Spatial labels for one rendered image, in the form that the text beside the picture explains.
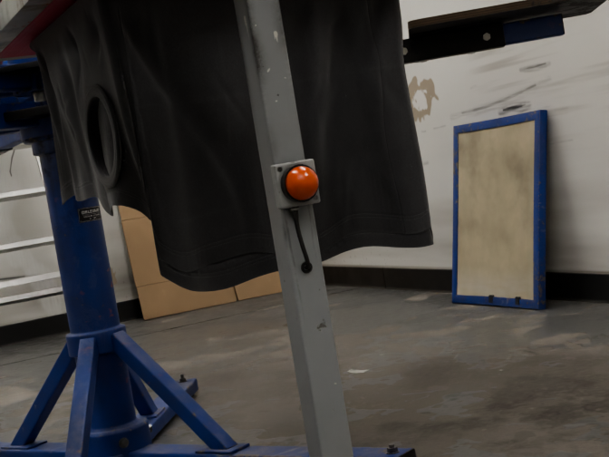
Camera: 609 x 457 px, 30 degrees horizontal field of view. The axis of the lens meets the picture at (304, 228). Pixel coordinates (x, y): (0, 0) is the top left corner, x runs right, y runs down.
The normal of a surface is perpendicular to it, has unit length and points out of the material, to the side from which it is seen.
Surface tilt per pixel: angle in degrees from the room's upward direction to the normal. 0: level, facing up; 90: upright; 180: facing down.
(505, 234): 79
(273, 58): 90
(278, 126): 90
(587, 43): 90
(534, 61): 90
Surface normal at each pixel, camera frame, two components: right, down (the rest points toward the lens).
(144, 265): 0.36, -0.22
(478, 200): -0.91, -0.01
